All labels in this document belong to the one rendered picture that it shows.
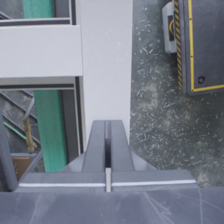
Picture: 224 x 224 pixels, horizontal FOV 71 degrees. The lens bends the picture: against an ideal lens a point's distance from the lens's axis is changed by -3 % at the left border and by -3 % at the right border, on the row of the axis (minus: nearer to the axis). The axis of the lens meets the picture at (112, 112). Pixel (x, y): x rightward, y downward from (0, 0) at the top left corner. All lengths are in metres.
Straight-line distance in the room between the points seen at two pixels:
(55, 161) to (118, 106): 0.16
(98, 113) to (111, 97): 0.02
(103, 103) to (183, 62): 0.71
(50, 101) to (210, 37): 0.79
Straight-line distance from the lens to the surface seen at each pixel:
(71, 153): 0.27
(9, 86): 0.24
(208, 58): 0.90
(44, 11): 0.24
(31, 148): 1.04
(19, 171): 1.11
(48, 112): 0.24
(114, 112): 0.15
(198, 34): 0.87
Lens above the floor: 1.08
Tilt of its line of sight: 73 degrees down
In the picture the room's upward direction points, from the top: 174 degrees clockwise
